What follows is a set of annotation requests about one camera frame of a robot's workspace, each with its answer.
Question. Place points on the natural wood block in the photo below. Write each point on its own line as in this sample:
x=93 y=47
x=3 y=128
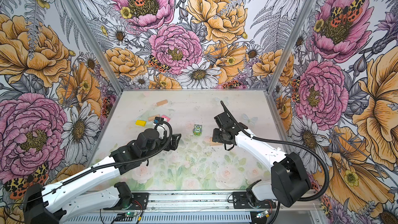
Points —
x=163 y=102
x=212 y=143
x=152 y=118

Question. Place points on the green owl number toy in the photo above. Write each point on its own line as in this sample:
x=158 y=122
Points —
x=197 y=130

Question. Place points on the left aluminium corner post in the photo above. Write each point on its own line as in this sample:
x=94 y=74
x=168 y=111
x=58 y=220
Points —
x=79 y=19

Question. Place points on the yellow long wood block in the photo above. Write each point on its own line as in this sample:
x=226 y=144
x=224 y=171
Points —
x=141 y=123

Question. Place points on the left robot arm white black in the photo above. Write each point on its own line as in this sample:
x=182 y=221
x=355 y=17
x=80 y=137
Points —
x=61 y=201

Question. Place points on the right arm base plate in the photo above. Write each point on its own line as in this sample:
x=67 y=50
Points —
x=244 y=200

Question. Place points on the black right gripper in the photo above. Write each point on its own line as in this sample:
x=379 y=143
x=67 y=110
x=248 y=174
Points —
x=215 y=137

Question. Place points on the aluminium front rail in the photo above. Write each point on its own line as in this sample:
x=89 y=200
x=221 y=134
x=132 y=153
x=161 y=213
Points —
x=189 y=206

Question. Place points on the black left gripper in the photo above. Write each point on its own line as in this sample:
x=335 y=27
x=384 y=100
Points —
x=167 y=146

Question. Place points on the aluminium corner post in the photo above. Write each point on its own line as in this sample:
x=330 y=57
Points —
x=301 y=17
x=79 y=19

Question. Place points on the right aluminium corner post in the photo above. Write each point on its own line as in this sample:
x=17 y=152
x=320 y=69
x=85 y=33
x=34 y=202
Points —
x=301 y=17

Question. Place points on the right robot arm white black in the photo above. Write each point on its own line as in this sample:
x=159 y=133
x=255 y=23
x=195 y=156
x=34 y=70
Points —
x=289 y=181

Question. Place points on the pink wood block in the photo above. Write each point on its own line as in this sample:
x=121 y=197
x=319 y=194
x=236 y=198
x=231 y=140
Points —
x=166 y=118

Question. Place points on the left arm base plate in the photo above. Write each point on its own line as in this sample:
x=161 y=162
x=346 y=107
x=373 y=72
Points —
x=136 y=201

